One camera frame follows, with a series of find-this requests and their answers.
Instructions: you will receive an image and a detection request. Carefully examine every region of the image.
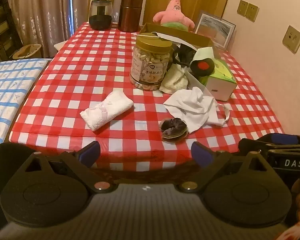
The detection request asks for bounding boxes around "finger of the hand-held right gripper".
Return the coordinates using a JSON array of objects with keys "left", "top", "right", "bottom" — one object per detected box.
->
[
  {"left": 261, "top": 133, "right": 300, "bottom": 147},
  {"left": 238, "top": 138, "right": 278, "bottom": 157}
]

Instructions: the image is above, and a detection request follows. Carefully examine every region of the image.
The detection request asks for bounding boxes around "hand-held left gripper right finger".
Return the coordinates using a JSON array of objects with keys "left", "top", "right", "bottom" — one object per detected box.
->
[{"left": 179, "top": 141, "right": 273, "bottom": 193}]

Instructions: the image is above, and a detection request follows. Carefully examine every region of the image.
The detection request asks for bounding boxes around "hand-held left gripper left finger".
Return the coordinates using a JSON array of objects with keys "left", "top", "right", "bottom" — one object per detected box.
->
[{"left": 25, "top": 140, "right": 118, "bottom": 193}]

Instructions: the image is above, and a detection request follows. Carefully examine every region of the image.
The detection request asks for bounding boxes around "dark velvet scrunchie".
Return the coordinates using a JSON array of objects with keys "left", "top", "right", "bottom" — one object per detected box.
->
[{"left": 159, "top": 117, "right": 188, "bottom": 137}]

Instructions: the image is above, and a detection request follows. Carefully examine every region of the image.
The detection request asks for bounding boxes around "white cloth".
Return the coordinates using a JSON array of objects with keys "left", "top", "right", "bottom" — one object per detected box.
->
[{"left": 163, "top": 87, "right": 227, "bottom": 133}]

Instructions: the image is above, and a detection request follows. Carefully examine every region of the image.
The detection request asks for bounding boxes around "cream fluffy towel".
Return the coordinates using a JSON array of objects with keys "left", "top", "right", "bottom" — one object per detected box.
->
[{"left": 159, "top": 64, "right": 190, "bottom": 95}]

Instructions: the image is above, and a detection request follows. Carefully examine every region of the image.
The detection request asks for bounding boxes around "brown cardboard box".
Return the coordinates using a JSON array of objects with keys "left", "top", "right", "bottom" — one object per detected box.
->
[{"left": 139, "top": 22, "right": 213, "bottom": 52}]

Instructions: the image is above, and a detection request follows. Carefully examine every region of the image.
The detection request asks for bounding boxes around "white folded towel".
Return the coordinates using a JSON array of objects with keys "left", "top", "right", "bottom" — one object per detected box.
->
[{"left": 80, "top": 90, "right": 134, "bottom": 131}]

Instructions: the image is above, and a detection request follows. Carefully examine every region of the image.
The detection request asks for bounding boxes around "green white tissue box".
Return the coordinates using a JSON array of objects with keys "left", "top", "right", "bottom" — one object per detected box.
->
[{"left": 200, "top": 57, "right": 237, "bottom": 102}]

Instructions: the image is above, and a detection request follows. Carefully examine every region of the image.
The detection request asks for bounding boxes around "red white checkered tablecloth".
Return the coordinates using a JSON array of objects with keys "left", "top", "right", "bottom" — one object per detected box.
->
[{"left": 9, "top": 21, "right": 285, "bottom": 173}]

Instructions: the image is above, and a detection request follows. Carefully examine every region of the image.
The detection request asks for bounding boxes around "black headband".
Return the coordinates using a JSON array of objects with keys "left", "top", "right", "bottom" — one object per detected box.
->
[{"left": 172, "top": 44, "right": 198, "bottom": 68}]

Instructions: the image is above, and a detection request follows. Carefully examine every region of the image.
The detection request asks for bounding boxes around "plastic jar of nuts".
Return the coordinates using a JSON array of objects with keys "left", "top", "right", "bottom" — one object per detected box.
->
[{"left": 129, "top": 32, "right": 173, "bottom": 91}]

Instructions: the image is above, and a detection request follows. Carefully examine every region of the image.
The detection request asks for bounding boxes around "blue patterned bed sheet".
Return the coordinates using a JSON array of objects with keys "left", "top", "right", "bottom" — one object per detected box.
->
[{"left": 0, "top": 58, "right": 53, "bottom": 150}]

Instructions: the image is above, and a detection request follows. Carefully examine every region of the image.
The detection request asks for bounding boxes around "white paper sheet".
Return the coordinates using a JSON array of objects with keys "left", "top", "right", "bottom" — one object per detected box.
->
[{"left": 150, "top": 31, "right": 199, "bottom": 52}]

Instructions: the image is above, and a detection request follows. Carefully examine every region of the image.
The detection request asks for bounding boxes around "wicker basket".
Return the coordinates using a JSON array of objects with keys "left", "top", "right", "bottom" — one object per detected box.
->
[{"left": 16, "top": 44, "right": 42, "bottom": 60}]

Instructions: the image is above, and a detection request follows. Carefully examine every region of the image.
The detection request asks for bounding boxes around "dark glass jar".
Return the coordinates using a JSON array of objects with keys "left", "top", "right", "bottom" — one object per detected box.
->
[{"left": 89, "top": 0, "right": 113, "bottom": 30}]

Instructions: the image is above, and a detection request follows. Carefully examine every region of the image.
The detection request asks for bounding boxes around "brown cylindrical canister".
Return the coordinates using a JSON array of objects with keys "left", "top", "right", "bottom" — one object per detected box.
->
[{"left": 118, "top": 0, "right": 143, "bottom": 32}]

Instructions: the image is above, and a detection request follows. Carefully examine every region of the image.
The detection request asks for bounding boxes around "pink starfish plush toy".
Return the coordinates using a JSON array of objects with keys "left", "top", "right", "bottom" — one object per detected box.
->
[{"left": 153, "top": 0, "right": 195, "bottom": 30}]

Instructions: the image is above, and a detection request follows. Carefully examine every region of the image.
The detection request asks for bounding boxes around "sheer patterned curtain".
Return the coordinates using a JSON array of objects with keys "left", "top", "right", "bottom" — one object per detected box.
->
[{"left": 5, "top": 0, "right": 88, "bottom": 58}]

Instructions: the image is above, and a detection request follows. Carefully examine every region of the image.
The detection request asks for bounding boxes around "dark folding ladder rack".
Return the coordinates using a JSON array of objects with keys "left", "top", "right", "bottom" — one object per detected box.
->
[{"left": 0, "top": 0, "right": 18, "bottom": 60}]

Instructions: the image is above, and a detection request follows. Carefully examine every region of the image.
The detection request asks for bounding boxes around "clear acrylic picture frame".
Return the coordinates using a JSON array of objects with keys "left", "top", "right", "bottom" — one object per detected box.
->
[{"left": 194, "top": 10, "right": 237, "bottom": 50}]

